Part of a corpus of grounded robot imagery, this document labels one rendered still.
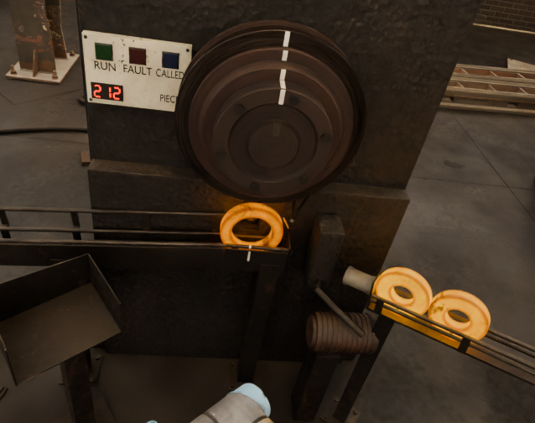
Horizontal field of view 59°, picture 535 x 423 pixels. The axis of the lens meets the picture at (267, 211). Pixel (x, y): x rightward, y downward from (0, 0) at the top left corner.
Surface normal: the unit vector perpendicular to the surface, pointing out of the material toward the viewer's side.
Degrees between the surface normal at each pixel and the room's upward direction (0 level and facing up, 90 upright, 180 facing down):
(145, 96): 90
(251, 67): 35
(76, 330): 5
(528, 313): 0
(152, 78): 90
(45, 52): 90
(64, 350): 5
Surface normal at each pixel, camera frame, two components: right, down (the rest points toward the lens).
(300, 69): 0.35, -0.38
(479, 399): 0.15, -0.78
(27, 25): 0.04, 0.62
